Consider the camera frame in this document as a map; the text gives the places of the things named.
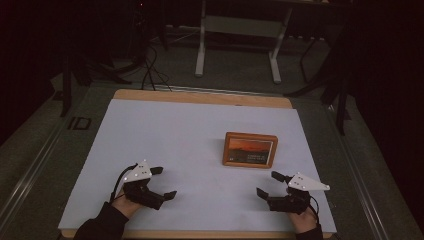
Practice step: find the metal floor rail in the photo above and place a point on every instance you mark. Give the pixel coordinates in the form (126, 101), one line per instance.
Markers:
(358, 180)
(31, 173)

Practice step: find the white metal desk frame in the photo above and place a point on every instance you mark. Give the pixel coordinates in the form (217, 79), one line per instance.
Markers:
(241, 26)

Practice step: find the person's right hand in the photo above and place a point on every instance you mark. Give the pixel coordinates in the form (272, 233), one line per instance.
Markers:
(305, 221)

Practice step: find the wooden picture frame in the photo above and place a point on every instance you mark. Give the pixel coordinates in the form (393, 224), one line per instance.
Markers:
(250, 150)

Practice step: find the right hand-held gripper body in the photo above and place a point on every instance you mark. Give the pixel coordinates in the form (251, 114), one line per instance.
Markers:
(306, 183)

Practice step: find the black metal stand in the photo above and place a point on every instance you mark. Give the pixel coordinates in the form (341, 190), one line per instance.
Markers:
(66, 90)
(341, 106)

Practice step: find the white table mat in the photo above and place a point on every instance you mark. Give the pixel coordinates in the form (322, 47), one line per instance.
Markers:
(200, 133)

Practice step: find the person's left hand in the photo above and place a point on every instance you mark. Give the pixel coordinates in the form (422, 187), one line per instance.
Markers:
(128, 206)

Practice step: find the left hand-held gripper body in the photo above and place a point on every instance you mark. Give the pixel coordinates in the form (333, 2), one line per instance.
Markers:
(138, 173)

